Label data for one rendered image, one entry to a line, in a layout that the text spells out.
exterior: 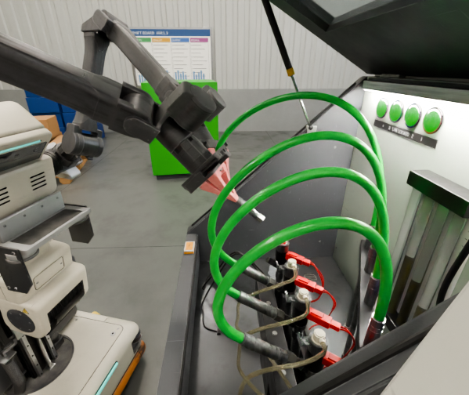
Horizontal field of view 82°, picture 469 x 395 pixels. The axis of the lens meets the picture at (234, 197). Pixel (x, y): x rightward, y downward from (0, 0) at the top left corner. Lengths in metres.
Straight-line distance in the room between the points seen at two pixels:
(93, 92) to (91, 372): 1.26
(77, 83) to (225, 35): 6.60
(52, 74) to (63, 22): 7.29
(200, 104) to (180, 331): 0.48
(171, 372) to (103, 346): 0.99
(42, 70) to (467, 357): 0.56
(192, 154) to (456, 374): 0.44
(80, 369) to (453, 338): 1.45
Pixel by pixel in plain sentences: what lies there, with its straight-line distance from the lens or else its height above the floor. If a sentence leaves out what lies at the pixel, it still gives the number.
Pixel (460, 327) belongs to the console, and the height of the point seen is 1.30.
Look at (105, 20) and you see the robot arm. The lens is 1.00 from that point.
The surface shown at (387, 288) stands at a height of 1.22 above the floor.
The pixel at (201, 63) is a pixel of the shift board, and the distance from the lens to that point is 6.93.
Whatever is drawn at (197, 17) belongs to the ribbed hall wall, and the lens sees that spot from 7.08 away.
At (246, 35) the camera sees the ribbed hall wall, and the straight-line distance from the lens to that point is 7.06.
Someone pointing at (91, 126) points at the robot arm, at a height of 1.30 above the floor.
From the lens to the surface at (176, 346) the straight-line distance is 0.66.
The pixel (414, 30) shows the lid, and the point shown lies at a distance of 0.59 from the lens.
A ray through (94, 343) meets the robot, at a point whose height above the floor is 0.28.
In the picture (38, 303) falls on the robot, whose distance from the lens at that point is 1.11.
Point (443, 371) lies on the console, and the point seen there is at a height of 1.27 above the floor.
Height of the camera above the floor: 1.47
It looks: 26 degrees down
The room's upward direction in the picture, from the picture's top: straight up
